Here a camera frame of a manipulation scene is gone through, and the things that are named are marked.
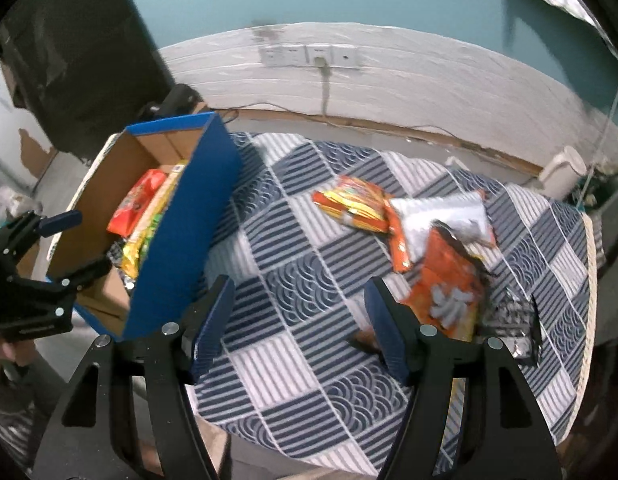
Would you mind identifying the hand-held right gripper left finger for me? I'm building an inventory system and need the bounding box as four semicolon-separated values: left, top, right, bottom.
31;275;236;480

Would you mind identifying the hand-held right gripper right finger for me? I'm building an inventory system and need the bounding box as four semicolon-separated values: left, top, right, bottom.
364;276;564;480

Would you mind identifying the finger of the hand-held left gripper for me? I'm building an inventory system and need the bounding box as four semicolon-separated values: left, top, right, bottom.
0;211;84;261
45;257;112;293

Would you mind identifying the small yellow snack packet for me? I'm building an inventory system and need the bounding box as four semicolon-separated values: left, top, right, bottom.
120;240;142;281

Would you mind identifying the red orange snack bag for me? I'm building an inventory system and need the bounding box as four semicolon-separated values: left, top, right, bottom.
106;169;168;237

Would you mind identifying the orange bag with white print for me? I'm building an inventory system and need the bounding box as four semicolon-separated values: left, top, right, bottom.
401;225;490;343

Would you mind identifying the beige wafer packet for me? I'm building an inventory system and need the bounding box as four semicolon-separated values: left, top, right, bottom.
131;160;187;241

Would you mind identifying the blue cardboard box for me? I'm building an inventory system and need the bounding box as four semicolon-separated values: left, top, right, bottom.
46;111;244;343

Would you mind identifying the person's left hand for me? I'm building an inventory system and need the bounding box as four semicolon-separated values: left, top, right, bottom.
0;337;37;368

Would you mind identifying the crumpled white plastic bag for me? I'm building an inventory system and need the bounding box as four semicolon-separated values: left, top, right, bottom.
0;186;42;233

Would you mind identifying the blue white patterned tablecloth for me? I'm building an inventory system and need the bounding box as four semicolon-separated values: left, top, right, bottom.
186;131;597;478

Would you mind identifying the white orange-edged snack packet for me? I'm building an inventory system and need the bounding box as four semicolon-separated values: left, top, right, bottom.
386;189;497;273

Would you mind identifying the yellow red snack packet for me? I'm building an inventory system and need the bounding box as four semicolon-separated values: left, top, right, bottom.
312;176;392;233

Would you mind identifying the black plastic sheet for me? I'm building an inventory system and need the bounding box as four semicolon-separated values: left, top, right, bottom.
0;0;177;161

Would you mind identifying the black device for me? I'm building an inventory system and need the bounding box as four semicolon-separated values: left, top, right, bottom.
139;84;204;121

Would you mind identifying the white electric kettle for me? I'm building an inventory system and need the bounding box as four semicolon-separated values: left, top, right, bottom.
538;146;588;201

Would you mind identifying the white power cable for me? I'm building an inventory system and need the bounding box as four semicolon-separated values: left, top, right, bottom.
314;57;336;118

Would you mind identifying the white hanging cord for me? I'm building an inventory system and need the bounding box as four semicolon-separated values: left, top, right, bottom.
576;67;618;211

